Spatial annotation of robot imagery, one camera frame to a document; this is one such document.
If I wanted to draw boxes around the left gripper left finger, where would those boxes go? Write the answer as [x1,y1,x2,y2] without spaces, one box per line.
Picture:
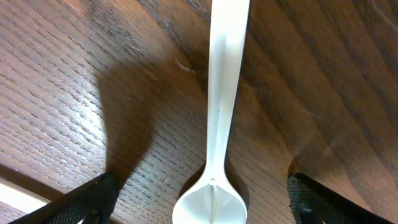
[11,173,119,224]

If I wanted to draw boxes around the white spoon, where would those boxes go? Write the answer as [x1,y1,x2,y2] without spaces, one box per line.
[172,0,250,224]

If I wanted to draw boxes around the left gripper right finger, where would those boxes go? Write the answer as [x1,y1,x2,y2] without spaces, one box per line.
[287,173,392,224]

